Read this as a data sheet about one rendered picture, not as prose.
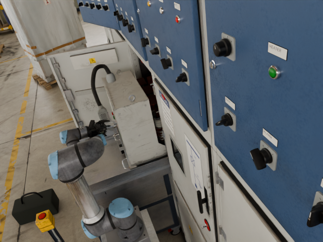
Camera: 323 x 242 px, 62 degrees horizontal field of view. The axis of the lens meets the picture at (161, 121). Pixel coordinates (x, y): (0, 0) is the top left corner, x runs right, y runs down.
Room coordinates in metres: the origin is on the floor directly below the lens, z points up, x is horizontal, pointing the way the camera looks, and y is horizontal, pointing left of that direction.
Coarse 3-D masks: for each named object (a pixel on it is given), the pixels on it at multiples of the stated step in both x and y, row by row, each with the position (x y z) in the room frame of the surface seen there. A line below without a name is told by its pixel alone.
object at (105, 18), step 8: (80, 0) 2.50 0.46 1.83; (88, 0) 2.37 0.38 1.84; (96, 0) 2.25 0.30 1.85; (104, 0) 2.14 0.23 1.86; (112, 0) 2.04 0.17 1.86; (80, 8) 2.55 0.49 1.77; (88, 8) 2.41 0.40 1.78; (96, 8) 2.29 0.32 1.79; (104, 8) 2.11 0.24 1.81; (112, 8) 2.06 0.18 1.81; (88, 16) 2.45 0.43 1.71; (96, 16) 2.32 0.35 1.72; (104, 16) 2.20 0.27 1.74; (112, 16) 2.09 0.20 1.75; (96, 24) 2.36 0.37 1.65; (104, 24) 2.23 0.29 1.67; (112, 24) 2.12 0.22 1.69
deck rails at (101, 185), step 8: (112, 136) 1.86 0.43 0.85; (160, 160) 1.39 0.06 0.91; (136, 168) 1.36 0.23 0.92; (144, 168) 1.37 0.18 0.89; (152, 168) 1.38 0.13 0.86; (120, 176) 1.33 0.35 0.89; (128, 176) 1.34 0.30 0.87; (136, 176) 1.35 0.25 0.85; (96, 184) 1.30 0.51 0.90; (104, 184) 1.31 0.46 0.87; (112, 184) 1.32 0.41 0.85
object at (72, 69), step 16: (80, 48) 2.04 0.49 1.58; (96, 48) 2.02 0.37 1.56; (112, 48) 2.02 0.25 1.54; (64, 64) 2.06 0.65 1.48; (80, 64) 2.03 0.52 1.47; (96, 64) 2.02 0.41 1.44; (112, 64) 2.04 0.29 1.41; (128, 64) 2.03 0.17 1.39; (64, 80) 2.04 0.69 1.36; (80, 80) 2.06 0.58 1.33; (96, 80) 2.05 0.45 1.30; (64, 96) 2.04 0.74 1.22; (80, 96) 2.06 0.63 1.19; (80, 112) 2.06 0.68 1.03; (96, 112) 2.05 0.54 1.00
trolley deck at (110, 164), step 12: (108, 144) 1.78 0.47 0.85; (120, 144) 1.74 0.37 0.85; (108, 156) 1.63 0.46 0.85; (120, 156) 1.60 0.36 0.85; (84, 168) 1.54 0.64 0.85; (96, 168) 1.52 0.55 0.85; (108, 168) 1.49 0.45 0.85; (120, 168) 1.46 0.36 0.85; (168, 168) 1.37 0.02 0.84; (96, 180) 1.39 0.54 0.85; (132, 180) 1.32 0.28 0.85; (144, 180) 1.33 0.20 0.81; (96, 192) 1.28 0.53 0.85; (108, 192) 1.28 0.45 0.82
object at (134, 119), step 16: (128, 80) 1.74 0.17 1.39; (112, 96) 1.55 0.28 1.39; (128, 96) 1.51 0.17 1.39; (144, 96) 1.47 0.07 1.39; (128, 112) 1.40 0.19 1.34; (144, 112) 1.42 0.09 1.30; (128, 128) 1.40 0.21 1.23; (144, 128) 1.42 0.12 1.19; (128, 144) 1.39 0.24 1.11; (144, 144) 1.41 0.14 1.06; (160, 144) 1.43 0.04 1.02; (144, 160) 1.41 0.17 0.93
